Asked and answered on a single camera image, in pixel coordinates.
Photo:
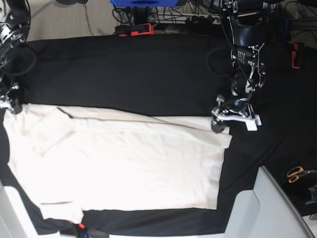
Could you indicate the white table frame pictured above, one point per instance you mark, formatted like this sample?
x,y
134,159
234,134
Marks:
x,y
265,212
14,219

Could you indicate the black table cloth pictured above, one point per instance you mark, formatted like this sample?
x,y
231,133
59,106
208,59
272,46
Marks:
x,y
178,76

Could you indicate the orange clamp bottom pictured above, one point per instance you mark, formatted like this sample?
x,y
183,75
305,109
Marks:
x,y
77,226

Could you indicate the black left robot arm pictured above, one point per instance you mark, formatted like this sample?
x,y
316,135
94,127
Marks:
x,y
243,24

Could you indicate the orange black clamp top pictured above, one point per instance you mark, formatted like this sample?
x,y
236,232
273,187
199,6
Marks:
x,y
134,30

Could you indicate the black device at right edge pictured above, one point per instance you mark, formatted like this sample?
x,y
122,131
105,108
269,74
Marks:
x,y
313,192

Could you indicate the orange black clamp right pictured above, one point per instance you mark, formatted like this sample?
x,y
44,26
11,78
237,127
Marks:
x,y
297,55

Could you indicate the white left table frame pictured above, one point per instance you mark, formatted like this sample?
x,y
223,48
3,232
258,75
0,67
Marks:
x,y
14,219

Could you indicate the white T-shirt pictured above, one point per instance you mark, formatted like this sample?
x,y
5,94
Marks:
x,y
70,160

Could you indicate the white power strip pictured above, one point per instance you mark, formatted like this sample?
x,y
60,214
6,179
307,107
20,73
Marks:
x,y
182,18

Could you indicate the white right table frame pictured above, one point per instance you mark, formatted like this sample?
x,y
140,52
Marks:
x,y
265,212

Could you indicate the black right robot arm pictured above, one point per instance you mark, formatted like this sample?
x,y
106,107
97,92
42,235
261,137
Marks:
x,y
15,24

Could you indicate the blue box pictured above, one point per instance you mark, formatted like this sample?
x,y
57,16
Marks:
x,y
144,3

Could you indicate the orange black clamp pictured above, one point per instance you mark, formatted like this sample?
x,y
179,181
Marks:
x,y
134,30
297,55

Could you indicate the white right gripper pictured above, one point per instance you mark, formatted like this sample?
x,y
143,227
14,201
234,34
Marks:
x,y
8,99

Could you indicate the orange handled scissors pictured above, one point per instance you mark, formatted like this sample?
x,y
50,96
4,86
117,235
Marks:
x,y
298,172

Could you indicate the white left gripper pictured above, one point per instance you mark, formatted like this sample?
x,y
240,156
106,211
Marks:
x,y
234,108

